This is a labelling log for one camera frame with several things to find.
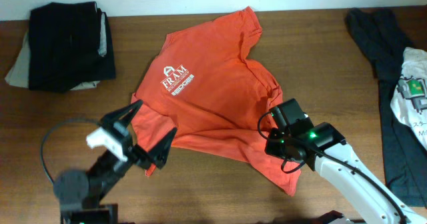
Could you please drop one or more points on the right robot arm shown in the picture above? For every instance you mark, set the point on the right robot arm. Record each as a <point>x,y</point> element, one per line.
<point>325,151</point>

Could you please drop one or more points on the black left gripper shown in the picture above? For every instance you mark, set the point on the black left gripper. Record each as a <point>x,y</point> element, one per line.
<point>158,156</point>

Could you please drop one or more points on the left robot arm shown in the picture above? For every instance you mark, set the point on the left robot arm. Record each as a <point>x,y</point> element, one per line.
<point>80,192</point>

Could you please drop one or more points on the white printed t-shirt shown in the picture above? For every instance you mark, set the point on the white printed t-shirt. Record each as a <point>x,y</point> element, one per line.
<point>409,99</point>

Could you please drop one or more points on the orange red t-shirt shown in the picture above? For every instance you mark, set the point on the orange red t-shirt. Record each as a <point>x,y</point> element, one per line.
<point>203,86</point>

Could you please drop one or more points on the folded black garment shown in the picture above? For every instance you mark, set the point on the folded black garment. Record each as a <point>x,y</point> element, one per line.
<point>66,47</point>

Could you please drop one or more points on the folded grey garment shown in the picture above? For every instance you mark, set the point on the folded grey garment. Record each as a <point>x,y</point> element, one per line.
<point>20,70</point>

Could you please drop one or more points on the dark grey garment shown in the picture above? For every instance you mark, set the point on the dark grey garment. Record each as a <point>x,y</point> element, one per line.
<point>381,40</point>

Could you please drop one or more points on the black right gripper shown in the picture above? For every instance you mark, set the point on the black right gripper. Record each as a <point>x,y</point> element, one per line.
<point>271,146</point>

